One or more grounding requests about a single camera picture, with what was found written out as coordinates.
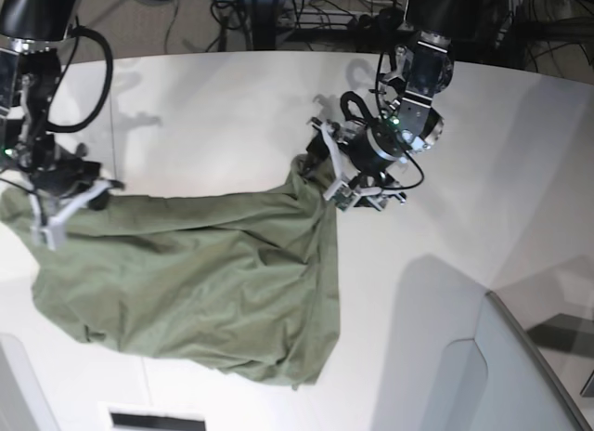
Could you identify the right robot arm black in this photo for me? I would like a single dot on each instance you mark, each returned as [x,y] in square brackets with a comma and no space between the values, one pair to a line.
[31,72]

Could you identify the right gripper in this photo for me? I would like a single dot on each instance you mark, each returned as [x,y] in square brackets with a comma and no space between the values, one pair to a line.
[59,183]

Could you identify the black power strip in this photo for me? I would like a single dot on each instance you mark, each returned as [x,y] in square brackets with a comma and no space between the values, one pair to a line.
[387,20]

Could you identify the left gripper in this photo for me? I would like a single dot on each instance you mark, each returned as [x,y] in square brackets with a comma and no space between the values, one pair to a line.
[358,157]

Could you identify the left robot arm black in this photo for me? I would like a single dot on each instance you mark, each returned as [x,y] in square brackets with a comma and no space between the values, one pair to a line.
[410,75]

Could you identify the green t-shirt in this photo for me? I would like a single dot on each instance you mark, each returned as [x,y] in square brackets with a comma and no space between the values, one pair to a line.
[244,283]

